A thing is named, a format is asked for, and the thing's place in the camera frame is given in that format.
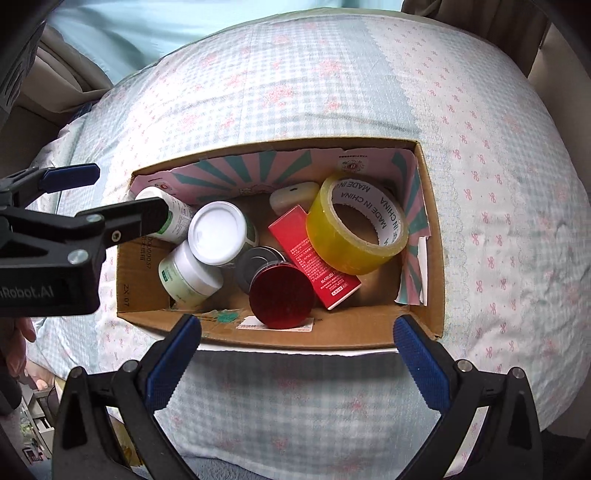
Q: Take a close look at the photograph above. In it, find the floral checkered quilt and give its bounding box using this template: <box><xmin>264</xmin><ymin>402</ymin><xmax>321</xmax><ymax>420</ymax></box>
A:
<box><xmin>35</xmin><ymin>9</ymin><xmax>590</xmax><ymax>479</ymax></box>

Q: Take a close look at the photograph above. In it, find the white pill bottle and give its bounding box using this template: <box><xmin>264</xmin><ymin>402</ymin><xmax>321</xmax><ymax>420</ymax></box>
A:
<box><xmin>135</xmin><ymin>186</ymin><xmax>196</xmax><ymax>245</ymax></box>

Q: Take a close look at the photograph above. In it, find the yellow tape roll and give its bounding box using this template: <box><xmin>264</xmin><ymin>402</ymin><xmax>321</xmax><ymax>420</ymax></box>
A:
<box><xmin>305</xmin><ymin>173</ymin><xmax>409</xmax><ymax>275</ymax></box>

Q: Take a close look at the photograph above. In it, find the beige curtain left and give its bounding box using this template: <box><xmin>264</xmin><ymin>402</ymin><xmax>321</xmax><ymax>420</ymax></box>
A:
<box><xmin>1</xmin><ymin>22</ymin><xmax>113</xmax><ymax>125</ymax></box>

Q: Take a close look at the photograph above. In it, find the dark brown small jar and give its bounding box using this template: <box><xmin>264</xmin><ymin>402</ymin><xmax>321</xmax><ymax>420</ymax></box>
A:
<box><xmin>249</xmin><ymin>262</ymin><xmax>315</xmax><ymax>330</ymax></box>

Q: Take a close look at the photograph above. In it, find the red cosmetics box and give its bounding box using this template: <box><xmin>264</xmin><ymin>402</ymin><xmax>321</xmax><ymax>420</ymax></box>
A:
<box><xmin>269</xmin><ymin>205</ymin><xmax>362</xmax><ymax>311</ymax></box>

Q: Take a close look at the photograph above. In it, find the black-lidded small jar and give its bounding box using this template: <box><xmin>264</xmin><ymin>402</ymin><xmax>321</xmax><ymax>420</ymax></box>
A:
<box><xmin>235</xmin><ymin>246</ymin><xmax>287</xmax><ymax>294</ymax></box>

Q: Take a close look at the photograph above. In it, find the brown curtain right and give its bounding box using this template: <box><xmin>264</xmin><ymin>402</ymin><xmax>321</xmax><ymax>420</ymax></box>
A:
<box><xmin>402</xmin><ymin>0</ymin><xmax>550</xmax><ymax>76</ymax></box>

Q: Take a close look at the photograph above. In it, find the white earbuds case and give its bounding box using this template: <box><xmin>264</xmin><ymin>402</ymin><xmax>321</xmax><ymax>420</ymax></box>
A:
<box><xmin>270</xmin><ymin>181</ymin><xmax>320</xmax><ymax>216</ymax></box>

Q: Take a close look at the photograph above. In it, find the pale green cream jar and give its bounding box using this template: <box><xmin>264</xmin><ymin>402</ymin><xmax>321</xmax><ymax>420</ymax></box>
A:
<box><xmin>158</xmin><ymin>240</ymin><xmax>223</xmax><ymax>308</ymax></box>

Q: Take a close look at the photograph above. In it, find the white-lidded green label jar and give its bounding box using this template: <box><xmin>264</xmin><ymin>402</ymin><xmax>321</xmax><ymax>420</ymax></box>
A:
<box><xmin>187</xmin><ymin>201</ymin><xmax>259</xmax><ymax>268</ymax></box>

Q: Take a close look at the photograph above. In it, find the open cardboard box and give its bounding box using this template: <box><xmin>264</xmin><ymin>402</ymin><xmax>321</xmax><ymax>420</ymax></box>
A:
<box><xmin>116</xmin><ymin>137</ymin><xmax>445</xmax><ymax>351</ymax></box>

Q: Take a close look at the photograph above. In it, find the person's left hand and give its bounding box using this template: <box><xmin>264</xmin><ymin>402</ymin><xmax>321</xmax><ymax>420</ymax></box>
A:
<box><xmin>1</xmin><ymin>317</ymin><xmax>37</xmax><ymax>378</ymax></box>

